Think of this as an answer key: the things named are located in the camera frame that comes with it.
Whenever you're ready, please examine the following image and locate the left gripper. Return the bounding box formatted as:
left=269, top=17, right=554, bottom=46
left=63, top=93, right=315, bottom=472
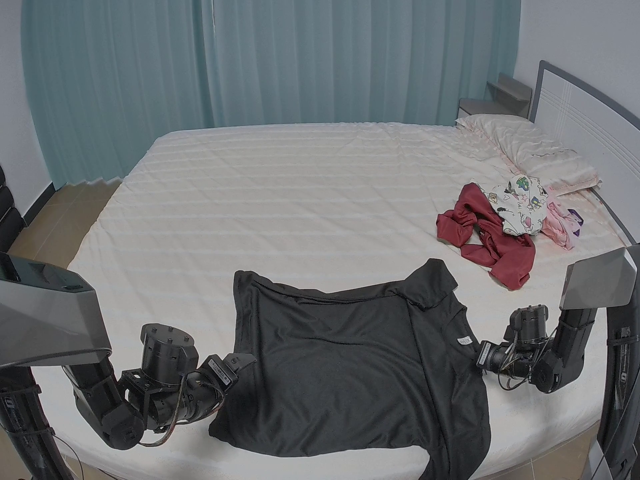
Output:
left=150, top=351, right=259, bottom=426

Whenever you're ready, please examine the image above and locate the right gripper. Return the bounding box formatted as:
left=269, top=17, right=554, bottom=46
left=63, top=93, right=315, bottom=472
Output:
left=475, top=341, right=535, bottom=377

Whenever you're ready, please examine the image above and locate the black T-shirt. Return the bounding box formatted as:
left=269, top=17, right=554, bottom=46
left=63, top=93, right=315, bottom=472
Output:
left=209, top=258, right=493, bottom=480

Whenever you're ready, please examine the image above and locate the bed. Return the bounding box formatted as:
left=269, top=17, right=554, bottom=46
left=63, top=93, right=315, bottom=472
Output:
left=65, top=59, right=640, bottom=480

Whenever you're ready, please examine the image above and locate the dark red garment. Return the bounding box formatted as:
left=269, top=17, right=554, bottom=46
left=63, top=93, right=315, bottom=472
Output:
left=436, top=182, right=537, bottom=290

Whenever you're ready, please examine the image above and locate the pink garment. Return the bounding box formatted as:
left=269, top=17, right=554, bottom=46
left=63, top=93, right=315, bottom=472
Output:
left=540, top=185, right=583, bottom=251

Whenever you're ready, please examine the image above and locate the white printed pyjama top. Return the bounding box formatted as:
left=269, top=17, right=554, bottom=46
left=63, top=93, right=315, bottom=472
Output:
left=484, top=173, right=551, bottom=236

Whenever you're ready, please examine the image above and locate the cream pillow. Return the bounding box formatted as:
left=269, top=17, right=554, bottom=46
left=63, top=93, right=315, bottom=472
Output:
left=454, top=113, right=603, bottom=196

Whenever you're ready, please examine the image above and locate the grey bedside table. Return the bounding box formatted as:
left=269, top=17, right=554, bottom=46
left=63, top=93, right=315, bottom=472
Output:
left=457, top=73, right=533, bottom=119

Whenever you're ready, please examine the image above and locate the black chest of drawers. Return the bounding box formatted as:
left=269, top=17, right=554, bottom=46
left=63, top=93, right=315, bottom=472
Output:
left=0, top=164, right=28, bottom=259

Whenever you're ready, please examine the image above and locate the blue-green curtain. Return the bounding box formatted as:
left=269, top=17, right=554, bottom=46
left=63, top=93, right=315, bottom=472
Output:
left=22, top=0, right=216, bottom=189
left=200, top=0, right=521, bottom=128

